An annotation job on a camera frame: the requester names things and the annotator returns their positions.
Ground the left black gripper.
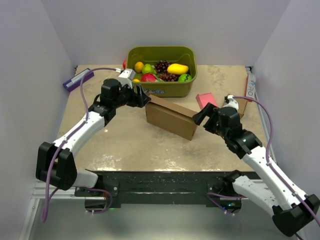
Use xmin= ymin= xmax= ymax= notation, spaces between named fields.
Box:
xmin=113 ymin=81 xmax=151 ymax=109

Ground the large cardboard box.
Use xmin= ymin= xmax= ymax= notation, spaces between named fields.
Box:
xmin=145 ymin=95 xmax=198 ymax=141

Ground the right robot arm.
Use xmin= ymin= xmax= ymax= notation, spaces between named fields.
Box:
xmin=192 ymin=102 xmax=320 ymax=237

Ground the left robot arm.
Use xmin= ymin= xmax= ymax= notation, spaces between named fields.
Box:
xmin=35 ymin=78 xmax=151 ymax=196

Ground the small brown cardboard box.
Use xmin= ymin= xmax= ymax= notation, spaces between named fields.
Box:
xmin=235 ymin=98 xmax=248 ymax=118

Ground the red white toothpaste box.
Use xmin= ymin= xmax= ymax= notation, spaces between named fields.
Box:
xmin=244 ymin=72 xmax=256 ymax=100

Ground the purple rectangular box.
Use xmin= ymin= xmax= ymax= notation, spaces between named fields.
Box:
xmin=62 ymin=68 xmax=94 ymax=93

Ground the pink rectangular block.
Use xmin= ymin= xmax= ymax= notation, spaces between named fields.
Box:
xmin=196 ymin=92 xmax=218 ymax=110

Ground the green pear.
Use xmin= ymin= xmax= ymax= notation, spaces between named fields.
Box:
xmin=141 ymin=63 xmax=157 ymax=75

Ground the dark grape bunch lower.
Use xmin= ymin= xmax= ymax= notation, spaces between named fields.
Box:
xmin=158 ymin=72 xmax=180 ymax=82

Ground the dark grape bunch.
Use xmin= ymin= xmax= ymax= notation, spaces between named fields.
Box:
xmin=154 ymin=60 xmax=171 ymax=74
xmin=158 ymin=72 xmax=180 ymax=82

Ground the green plastic bin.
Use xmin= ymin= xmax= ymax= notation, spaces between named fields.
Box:
xmin=126 ymin=46 xmax=198 ymax=98

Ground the dark grape bunch upper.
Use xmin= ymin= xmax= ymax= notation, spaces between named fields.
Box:
xmin=154 ymin=60 xmax=171 ymax=74

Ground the red fruit behind bin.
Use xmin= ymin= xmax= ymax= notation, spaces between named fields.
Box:
xmin=122 ymin=59 xmax=127 ymax=69

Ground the yellow mango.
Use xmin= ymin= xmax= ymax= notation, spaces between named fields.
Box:
xmin=167 ymin=63 xmax=189 ymax=75

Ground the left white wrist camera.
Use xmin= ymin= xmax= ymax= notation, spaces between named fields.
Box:
xmin=115 ymin=68 xmax=136 ymax=89

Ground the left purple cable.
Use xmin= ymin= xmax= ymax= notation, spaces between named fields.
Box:
xmin=40 ymin=67 xmax=121 ymax=223

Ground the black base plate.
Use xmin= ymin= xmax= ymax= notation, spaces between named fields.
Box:
xmin=69 ymin=170 xmax=261 ymax=210

